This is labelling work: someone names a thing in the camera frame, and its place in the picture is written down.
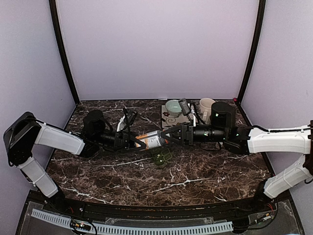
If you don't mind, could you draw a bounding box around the celadon bowl on plate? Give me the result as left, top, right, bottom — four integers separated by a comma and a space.
165, 99, 182, 117

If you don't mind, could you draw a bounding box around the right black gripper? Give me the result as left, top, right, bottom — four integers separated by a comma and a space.
161, 122, 228, 147

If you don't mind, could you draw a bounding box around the floral square ceramic plate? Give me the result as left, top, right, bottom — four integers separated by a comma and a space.
160, 105, 190, 128

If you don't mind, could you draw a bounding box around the large grey-capped pill bottle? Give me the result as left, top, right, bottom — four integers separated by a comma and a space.
136, 130, 168, 150

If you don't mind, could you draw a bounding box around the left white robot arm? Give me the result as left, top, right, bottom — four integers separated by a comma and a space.
3, 110, 147, 213

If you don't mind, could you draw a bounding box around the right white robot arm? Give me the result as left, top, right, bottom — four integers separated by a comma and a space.
160, 102, 313, 212

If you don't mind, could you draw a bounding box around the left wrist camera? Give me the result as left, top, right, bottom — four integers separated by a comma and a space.
117, 108, 138, 132

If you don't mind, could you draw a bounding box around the green weekly pill organizer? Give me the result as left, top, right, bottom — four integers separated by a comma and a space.
151, 148, 173, 166

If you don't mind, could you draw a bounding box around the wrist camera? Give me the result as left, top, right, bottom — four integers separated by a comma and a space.
178, 98, 198, 127
117, 108, 138, 132

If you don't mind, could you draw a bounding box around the right black frame post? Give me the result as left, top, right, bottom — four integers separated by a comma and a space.
237, 0, 266, 104

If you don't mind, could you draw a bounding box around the left black frame post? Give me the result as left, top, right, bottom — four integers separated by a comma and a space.
48, 0, 80, 105

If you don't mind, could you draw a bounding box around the black front rail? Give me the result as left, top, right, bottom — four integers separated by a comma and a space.
24, 189, 294, 221

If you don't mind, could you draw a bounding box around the white slotted cable duct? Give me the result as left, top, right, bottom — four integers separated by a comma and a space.
30, 209, 234, 235

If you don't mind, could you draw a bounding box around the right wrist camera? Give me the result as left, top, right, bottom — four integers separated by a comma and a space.
178, 98, 198, 127

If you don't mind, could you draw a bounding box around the cream ceramic mug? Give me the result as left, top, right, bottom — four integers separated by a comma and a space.
199, 98, 215, 124

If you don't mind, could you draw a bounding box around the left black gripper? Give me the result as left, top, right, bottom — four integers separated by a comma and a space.
94, 129, 150, 154

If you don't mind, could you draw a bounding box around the black frame post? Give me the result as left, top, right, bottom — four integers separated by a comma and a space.
48, 0, 80, 105
237, 0, 266, 104

